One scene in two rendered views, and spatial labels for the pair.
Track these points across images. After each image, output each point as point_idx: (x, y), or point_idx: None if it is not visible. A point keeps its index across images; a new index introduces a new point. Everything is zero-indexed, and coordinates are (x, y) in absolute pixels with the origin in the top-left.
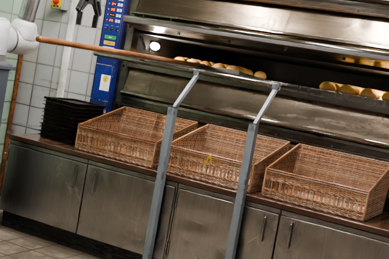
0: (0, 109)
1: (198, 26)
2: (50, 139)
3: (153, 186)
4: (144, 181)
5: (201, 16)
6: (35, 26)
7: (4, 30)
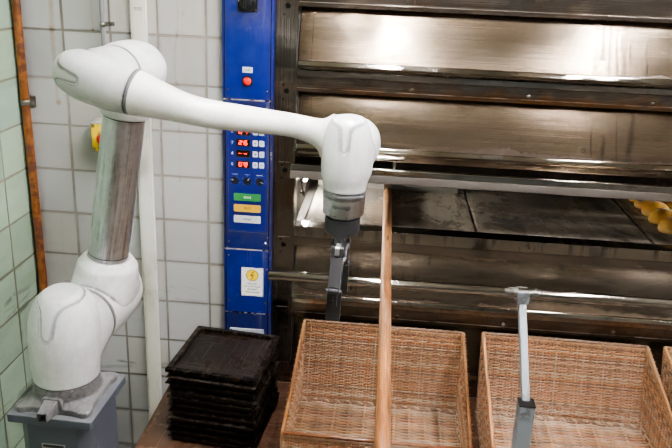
0: None
1: (466, 177)
2: (198, 443)
3: None
4: None
5: (445, 142)
6: (136, 263)
7: (92, 324)
